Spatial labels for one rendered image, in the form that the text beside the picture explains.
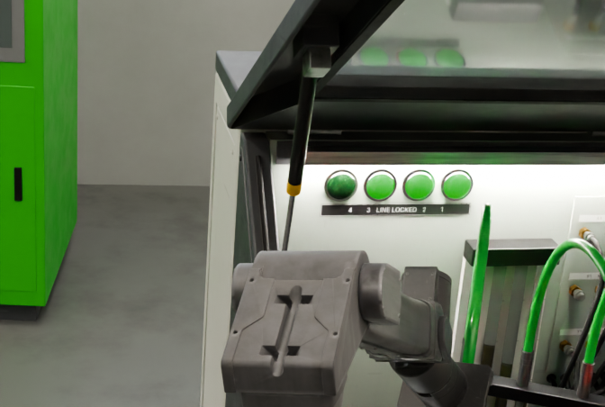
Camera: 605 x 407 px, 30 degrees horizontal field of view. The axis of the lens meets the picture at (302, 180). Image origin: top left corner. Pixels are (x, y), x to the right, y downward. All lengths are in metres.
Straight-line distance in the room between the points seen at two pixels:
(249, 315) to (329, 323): 0.06
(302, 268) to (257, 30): 4.55
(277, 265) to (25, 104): 3.12
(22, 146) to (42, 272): 0.47
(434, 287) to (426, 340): 0.14
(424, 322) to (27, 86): 2.88
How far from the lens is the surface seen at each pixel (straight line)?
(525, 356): 1.74
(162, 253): 4.76
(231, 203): 1.72
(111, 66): 5.32
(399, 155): 1.64
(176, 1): 5.25
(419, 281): 1.24
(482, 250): 1.40
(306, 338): 0.73
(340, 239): 1.70
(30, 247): 4.05
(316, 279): 0.78
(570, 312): 1.89
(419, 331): 1.08
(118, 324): 4.19
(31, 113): 3.88
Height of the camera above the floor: 1.96
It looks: 20 degrees down
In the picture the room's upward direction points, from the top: 4 degrees clockwise
